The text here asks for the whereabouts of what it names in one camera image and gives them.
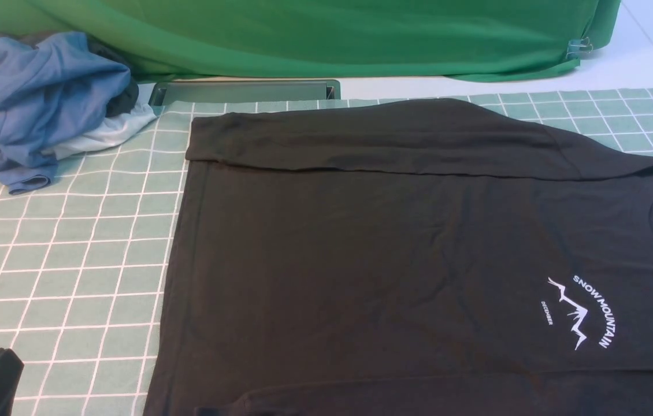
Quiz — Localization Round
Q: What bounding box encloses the clear binder clip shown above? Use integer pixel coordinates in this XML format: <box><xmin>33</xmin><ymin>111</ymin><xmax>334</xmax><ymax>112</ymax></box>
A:
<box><xmin>565</xmin><ymin>37</ymin><xmax>594</xmax><ymax>60</ymax></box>

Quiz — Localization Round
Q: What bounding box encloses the green checkered tablecloth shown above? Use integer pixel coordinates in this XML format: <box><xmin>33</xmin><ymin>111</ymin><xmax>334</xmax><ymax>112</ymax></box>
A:
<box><xmin>0</xmin><ymin>88</ymin><xmax>653</xmax><ymax>415</ymax></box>

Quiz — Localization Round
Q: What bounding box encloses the white crumpled garment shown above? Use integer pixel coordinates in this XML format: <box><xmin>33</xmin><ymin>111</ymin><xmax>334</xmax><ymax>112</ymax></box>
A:
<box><xmin>42</xmin><ymin>98</ymin><xmax>157</xmax><ymax>160</ymax></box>

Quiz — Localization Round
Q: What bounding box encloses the blue crumpled garment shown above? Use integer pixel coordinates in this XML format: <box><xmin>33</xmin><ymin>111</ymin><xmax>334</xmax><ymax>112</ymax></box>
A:
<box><xmin>0</xmin><ymin>32</ymin><xmax>139</xmax><ymax>195</ymax></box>

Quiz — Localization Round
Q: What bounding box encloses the dark gray long-sleeve shirt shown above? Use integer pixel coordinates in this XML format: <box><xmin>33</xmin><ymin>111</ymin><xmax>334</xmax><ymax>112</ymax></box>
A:
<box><xmin>143</xmin><ymin>98</ymin><xmax>653</xmax><ymax>415</ymax></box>

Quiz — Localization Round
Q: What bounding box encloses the green backdrop cloth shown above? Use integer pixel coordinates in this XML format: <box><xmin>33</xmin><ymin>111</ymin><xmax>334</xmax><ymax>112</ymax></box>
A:
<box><xmin>0</xmin><ymin>1</ymin><xmax>620</xmax><ymax>83</ymax></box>

